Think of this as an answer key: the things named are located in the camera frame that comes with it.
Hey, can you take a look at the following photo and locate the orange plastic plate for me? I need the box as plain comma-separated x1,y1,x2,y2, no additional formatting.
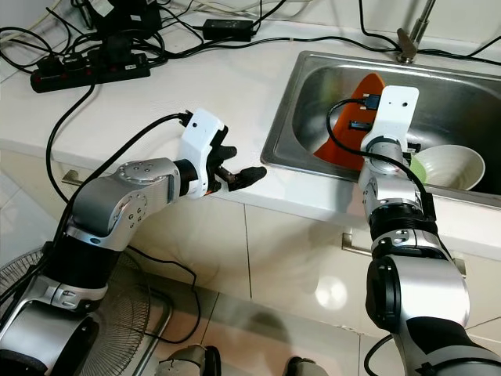
313,72,388,173

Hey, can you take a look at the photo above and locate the white kitchen cabinet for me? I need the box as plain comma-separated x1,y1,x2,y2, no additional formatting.
0,149,501,353

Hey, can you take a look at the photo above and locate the light green plate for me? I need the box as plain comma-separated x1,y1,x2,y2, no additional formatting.
407,155,429,186

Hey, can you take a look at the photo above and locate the steel faucet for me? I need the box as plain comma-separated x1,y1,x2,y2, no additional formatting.
395,0,438,65

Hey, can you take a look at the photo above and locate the white ceramic bowl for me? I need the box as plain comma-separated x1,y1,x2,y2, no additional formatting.
411,143,486,191

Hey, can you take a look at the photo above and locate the stainless steel sink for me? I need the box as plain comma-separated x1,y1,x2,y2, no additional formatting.
261,51,501,206

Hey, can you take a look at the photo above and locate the flat black power adapter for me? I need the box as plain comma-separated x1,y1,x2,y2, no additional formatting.
202,19,255,42

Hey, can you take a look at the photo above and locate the black power strip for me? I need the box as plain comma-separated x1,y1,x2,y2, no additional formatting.
30,53,151,93

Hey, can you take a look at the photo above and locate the grey floor fan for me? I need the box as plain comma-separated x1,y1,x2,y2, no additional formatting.
0,249,173,376

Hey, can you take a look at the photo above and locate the black charger with white label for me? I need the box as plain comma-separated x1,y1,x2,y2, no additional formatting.
82,0,161,38

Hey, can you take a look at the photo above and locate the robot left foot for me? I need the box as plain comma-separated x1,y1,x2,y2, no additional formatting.
160,345,220,376

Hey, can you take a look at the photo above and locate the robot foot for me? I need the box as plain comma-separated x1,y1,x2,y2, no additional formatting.
286,356,333,376
160,345,220,376

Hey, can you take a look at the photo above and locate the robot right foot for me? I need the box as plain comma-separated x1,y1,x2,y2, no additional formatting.
286,356,333,376

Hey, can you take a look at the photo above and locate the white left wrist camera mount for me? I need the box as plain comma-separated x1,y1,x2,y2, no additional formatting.
180,108,229,197

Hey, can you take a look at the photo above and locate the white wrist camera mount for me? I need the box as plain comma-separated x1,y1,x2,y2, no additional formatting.
180,108,229,197
360,86,420,154

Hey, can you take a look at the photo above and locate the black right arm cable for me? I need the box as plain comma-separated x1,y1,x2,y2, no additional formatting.
325,94,439,224

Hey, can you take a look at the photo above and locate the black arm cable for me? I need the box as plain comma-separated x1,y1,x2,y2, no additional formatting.
325,94,439,224
47,112,193,259

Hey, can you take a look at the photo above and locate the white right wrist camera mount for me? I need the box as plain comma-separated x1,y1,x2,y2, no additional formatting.
360,86,420,154

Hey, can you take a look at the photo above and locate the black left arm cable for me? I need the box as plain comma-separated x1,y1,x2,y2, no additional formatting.
47,112,193,259

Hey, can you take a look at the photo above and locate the black power strip cord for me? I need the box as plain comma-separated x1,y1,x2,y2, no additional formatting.
45,82,99,220

